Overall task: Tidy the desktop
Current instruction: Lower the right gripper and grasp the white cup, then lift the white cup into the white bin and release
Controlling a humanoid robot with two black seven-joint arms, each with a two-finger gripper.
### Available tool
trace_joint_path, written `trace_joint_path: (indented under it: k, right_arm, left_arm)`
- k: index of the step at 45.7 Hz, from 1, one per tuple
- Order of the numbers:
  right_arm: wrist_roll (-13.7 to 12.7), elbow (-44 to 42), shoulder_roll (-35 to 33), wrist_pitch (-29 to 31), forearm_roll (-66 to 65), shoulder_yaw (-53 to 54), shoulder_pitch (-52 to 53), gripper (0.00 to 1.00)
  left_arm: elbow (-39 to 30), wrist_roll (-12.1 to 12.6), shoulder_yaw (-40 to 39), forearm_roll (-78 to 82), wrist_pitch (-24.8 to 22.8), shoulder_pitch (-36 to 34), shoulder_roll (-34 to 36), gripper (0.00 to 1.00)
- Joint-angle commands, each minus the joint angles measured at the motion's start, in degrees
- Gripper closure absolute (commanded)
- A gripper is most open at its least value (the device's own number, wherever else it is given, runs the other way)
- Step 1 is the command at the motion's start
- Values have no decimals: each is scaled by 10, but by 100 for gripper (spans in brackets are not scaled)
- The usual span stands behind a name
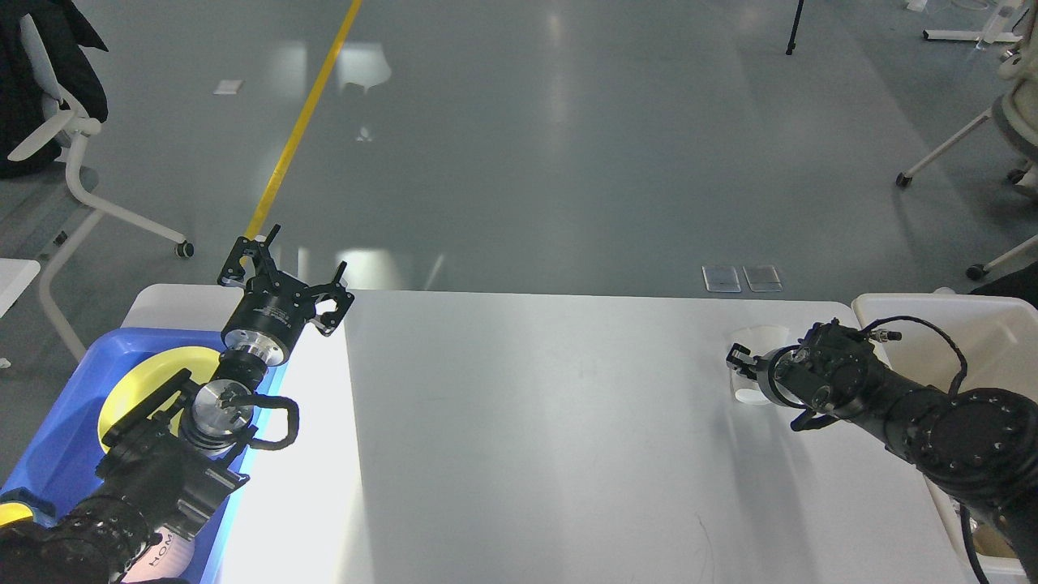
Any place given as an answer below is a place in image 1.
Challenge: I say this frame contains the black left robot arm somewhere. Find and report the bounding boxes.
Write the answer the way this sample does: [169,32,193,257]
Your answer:
[2,226,354,583]

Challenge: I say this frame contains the black tripod leg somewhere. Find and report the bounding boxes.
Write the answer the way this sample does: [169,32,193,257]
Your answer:
[783,0,807,56]

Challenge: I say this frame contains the beige plastic bin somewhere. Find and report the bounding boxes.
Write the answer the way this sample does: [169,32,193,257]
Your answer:
[851,293,1038,578]

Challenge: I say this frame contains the white paper cup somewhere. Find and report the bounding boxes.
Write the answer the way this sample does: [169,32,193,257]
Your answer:
[727,324,790,406]

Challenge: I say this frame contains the white chair leg with caster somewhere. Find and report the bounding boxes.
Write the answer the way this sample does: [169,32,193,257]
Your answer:
[965,235,1038,281]

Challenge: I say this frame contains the white office chair right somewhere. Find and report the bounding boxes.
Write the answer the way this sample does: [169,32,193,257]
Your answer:
[894,1,1037,202]

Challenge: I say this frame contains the white office chair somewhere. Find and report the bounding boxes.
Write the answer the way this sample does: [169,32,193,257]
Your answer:
[894,1,1037,202]
[8,15,195,362]

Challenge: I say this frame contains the floor socket plate right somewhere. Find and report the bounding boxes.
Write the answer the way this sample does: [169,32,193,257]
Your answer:
[742,265,783,293]

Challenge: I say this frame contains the floor socket plate left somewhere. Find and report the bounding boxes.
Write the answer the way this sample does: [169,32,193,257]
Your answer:
[701,265,742,294]

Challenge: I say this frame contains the pink mug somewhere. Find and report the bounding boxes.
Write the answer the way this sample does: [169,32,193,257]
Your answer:
[122,527,195,583]

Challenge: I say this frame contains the person legs black trousers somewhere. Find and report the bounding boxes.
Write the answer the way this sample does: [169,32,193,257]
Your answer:
[969,262,1038,309]

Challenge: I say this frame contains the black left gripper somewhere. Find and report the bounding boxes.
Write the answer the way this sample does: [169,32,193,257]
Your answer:
[217,225,354,363]

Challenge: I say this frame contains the black jacket on chair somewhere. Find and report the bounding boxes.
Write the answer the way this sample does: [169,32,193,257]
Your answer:
[0,0,109,180]

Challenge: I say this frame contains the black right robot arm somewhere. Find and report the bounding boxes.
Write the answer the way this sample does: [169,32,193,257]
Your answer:
[726,319,1037,582]

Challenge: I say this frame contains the blue mug yellow inside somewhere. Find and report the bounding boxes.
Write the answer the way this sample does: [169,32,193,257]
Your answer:
[1,486,57,527]

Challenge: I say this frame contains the white office chair left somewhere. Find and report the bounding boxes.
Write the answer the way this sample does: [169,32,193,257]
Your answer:
[8,15,195,362]

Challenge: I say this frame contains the yellow plate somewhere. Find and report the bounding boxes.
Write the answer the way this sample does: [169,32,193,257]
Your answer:
[97,346,220,441]

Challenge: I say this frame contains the floor socket plate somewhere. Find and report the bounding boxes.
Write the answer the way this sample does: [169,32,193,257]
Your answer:
[742,265,783,293]
[701,265,742,294]

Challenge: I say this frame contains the white side table corner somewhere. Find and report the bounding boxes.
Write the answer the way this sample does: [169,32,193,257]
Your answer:
[0,258,40,317]

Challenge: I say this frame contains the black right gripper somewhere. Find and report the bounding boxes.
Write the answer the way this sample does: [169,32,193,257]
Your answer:
[726,343,804,408]

